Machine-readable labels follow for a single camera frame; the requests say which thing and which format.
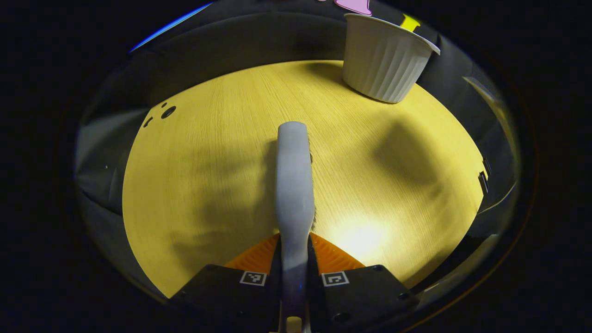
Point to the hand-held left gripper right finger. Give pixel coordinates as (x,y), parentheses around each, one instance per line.
(365,291)

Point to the white ribbed garbage bin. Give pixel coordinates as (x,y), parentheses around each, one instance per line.
(384,60)

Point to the small grey broom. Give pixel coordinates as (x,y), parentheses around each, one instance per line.
(294,194)

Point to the black backdrop cloth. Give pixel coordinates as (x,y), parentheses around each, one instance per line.
(259,41)

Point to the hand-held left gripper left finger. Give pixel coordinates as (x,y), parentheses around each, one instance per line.
(222,291)

